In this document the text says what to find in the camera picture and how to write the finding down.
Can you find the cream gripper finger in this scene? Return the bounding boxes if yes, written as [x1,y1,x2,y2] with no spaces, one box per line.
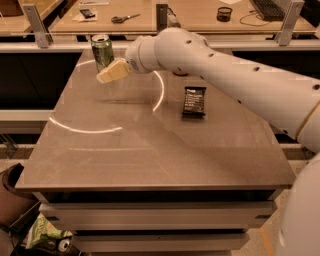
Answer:
[96,58,130,83]

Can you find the green soda can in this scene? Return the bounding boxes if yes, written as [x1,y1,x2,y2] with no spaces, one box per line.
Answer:
[91,35,114,71]

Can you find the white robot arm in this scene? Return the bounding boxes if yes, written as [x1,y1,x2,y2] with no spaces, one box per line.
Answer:
[97,27,320,256]

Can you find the orange soda can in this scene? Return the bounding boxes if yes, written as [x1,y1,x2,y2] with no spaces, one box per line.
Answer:
[173,70,188,76]

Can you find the scissors on back desk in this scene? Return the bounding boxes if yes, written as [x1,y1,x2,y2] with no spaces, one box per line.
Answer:
[111,14,140,24]

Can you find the black phone on desk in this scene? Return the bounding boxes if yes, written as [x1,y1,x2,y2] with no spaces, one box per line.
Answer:
[80,9,95,19]

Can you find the black snack bar wrapper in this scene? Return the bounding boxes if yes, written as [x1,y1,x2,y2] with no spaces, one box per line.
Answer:
[182,86,206,118]

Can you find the black keyboard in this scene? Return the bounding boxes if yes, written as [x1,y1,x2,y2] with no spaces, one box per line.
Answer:
[249,0,285,21]

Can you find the upper grey drawer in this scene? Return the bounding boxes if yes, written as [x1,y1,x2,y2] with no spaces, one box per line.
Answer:
[40,201,277,231]

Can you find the grey drawer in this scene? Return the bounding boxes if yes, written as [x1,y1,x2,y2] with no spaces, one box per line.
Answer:
[72,233,249,253]
[40,201,277,231]

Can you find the brown bin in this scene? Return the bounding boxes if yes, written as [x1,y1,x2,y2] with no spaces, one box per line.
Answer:
[0,163,38,230]

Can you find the green chip bag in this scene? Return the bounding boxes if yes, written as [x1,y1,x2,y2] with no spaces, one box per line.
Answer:
[26,213,72,250]

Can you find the lower grey drawer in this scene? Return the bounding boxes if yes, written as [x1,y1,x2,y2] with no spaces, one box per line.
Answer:
[72,233,249,253]

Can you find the middle metal bracket post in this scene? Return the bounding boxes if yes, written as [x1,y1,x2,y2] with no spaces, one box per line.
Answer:
[156,4,168,32]

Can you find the metal bracket post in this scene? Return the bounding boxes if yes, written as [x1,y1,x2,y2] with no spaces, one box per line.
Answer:
[23,3,53,48]
[275,0,305,46]
[156,4,168,32]

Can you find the left metal bracket post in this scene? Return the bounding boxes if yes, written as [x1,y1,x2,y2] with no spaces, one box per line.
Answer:
[23,3,53,48]

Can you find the right metal bracket post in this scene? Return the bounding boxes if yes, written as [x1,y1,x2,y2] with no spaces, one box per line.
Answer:
[275,0,305,46]

